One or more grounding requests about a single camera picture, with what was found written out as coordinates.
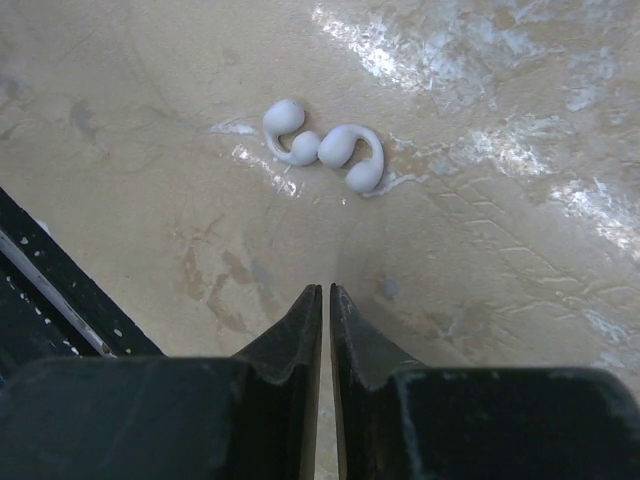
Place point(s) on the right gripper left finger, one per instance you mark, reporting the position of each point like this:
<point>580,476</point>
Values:
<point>248,416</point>

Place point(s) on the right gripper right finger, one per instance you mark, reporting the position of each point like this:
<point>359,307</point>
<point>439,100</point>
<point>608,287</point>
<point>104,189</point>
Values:
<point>398,418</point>

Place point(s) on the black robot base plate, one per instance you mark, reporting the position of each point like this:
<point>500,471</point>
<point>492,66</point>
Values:
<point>50,306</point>

